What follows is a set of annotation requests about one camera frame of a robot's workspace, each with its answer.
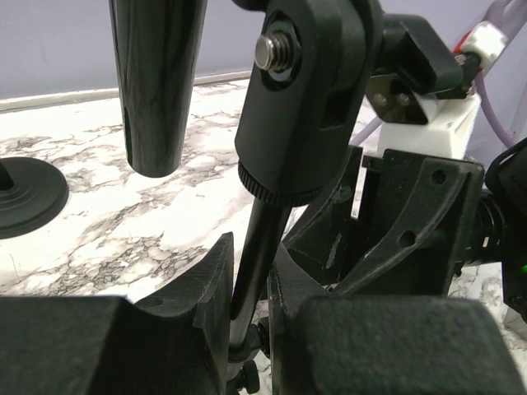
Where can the black tripod mic stand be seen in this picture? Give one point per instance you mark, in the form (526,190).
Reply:
(312,62)

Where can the black condenser microphone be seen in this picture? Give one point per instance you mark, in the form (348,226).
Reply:
(156,44)

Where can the black round-base mic stand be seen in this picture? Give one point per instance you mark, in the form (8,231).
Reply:
(33,192)

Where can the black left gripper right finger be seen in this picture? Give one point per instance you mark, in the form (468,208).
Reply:
(381,344)

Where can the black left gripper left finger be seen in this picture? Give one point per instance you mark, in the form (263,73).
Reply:
(174,341)

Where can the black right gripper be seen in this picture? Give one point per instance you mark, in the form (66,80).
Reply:
(395,225)

